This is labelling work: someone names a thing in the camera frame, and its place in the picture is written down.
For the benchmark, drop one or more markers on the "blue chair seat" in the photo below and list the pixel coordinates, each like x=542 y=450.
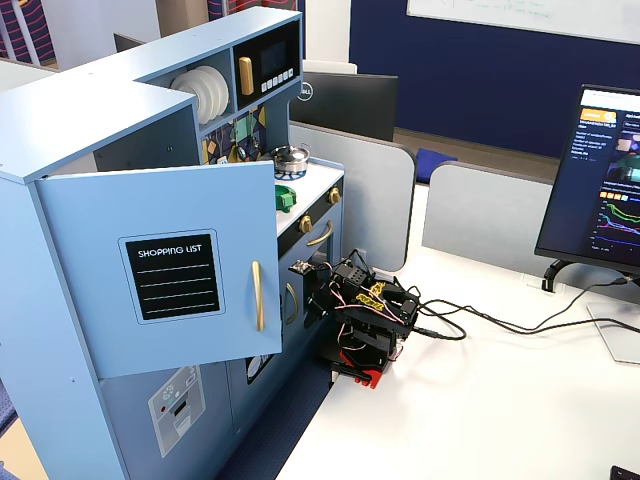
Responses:
x=432 y=162

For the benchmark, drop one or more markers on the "small black device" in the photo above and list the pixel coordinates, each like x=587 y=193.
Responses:
x=627 y=474

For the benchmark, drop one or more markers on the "black Dell monitor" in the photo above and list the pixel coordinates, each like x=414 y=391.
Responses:
x=350 y=105

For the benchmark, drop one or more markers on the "steel pot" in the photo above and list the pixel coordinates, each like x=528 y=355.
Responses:
x=292 y=166

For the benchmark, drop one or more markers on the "steel toy ladle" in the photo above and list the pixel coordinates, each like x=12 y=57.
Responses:
x=241 y=153

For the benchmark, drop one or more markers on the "small wrist camera board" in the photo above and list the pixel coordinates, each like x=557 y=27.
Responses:
x=301 y=268

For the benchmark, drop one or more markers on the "grey flat plate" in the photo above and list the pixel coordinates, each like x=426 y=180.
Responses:
x=617 y=335

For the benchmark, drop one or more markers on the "gold stove knob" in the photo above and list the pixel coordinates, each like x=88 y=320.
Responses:
x=305 y=223
x=333 y=195

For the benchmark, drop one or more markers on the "white toy plate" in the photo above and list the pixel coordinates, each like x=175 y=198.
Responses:
x=212 y=95
x=225 y=95
x=190 y=92

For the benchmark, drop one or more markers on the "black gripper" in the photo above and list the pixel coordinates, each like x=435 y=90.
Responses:
x=320 y=301

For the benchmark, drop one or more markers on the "red table clamp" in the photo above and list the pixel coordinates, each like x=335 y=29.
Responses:
x=367 y=377

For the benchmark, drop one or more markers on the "steel pot lid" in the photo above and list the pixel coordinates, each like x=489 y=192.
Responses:
x=290 y=152

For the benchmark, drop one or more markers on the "steel toy spatula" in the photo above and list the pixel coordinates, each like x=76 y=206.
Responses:
x=223 y=160

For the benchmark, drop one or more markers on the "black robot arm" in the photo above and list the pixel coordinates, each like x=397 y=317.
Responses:
x=370 y=320

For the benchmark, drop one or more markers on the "whiteboard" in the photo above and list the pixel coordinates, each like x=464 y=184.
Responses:
x=525 y=12

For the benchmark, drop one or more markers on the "grey desk divider panel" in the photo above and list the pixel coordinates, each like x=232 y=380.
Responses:
x=480 y=215
x=370 y=200

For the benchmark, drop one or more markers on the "lit computer monitor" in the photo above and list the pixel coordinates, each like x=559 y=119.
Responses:
x=590 y=175

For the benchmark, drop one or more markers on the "blue toy play kitchen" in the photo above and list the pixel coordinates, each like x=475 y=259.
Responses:
x=75 y=125

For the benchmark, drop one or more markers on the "blue fridge door shopping list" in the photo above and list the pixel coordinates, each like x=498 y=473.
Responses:
x=100 y=300

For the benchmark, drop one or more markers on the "green recipient pot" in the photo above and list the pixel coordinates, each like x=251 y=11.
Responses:
x=286 y=196

